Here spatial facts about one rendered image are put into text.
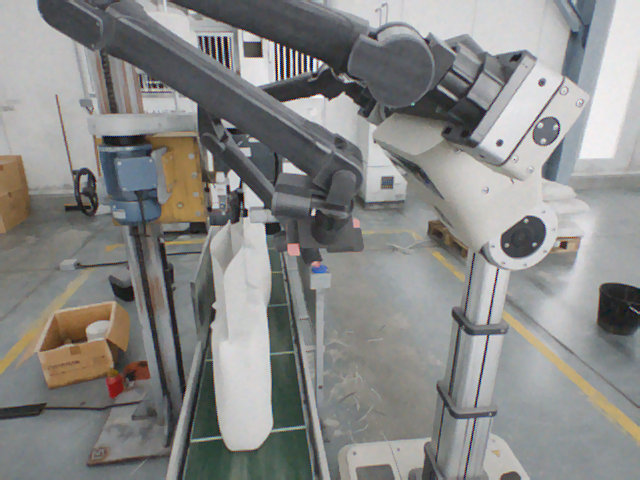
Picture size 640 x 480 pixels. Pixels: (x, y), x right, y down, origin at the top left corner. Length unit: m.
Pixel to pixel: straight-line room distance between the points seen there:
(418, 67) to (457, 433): 0.98
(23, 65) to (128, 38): 5.53
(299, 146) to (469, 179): 0.31
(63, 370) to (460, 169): 2.27
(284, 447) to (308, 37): 1.25
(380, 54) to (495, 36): 5.92
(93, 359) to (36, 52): 4.29
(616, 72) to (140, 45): 7.27
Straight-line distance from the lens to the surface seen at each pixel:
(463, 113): 0.53
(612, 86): 7.54
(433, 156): 0.68
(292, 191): 0.59
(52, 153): 6.08
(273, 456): 1.44
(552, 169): 7.02
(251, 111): 0.54
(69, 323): 2.88
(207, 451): 1.49
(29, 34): 6.04
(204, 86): 0.54
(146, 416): 2.19
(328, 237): 0.65
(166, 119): 1.32
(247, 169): 1.22
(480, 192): 0.72
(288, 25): 0.50
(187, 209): 1.51
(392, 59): 0.48
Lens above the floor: 1.48
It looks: 21 degrees down
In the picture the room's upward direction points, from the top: straight up
